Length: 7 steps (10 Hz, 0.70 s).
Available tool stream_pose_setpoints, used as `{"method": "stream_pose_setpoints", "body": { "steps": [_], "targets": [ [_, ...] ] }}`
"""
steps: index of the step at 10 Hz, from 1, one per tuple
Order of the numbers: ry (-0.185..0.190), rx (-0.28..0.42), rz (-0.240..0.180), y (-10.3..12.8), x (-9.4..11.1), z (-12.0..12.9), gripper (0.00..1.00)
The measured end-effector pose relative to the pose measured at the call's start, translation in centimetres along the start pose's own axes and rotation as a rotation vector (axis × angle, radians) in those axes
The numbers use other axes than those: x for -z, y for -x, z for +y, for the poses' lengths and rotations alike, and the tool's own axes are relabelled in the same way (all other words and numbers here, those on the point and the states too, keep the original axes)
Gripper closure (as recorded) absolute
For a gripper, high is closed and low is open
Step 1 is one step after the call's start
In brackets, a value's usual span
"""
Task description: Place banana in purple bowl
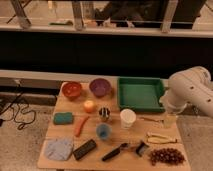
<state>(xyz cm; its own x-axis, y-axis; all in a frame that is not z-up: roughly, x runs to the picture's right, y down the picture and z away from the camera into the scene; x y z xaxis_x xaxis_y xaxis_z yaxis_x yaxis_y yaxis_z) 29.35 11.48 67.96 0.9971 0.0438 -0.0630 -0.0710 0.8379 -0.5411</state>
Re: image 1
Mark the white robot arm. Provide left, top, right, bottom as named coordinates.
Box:
left=159, top=66, right=213, bottom=128

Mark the small black brush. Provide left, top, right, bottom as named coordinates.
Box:
left=135, top=142, right=149, bottom=157

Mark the orange bowl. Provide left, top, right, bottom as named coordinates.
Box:
left=62, top=81, right=82, bottom=99

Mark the black cable on floor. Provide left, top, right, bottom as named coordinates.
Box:
left=0, top=91, right=37, bottom=131

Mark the green tray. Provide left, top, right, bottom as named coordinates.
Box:
left=117, top=77, right=165, bottom=113

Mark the teal sponge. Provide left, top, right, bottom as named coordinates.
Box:
left=53, top=112, right=73, bottom=125

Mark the white paper cup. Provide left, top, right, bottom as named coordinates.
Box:
left=120, top=109, right=136, bottom=129

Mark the yellow apple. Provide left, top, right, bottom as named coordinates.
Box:
left=83, top=100, right=96, bottom=113

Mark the small striped cup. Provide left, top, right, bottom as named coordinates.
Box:
left=99, top=107, right=110, bottom=122

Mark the bunch of dark grapes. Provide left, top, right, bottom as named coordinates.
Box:
left=149, top=148, right=185, bottom=165

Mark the black rectangular block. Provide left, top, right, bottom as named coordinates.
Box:
left=73, top=139, right=97, bottom=160

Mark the black handled utensil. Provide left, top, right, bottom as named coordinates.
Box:
left=101, top=143, right=129, bottom=162

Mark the orange carrot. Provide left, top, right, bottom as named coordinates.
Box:
left=74, top=116, right=89, bottom=137

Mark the purple bowl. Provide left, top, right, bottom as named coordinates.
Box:
left=89, top=78, right=112, bottom=97

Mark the wooden stick utensil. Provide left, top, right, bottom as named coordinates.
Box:
left=138, top=117, right=164, bottom=123

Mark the yellow banana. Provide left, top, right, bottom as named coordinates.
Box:
left=147, top=132, right=178, bottom=144

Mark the blue cloth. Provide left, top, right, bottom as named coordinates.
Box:
left=44, top=138, right=74, bottom=161

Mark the blue cup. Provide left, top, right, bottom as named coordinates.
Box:
left=96, top=123, right=111, bottom=140

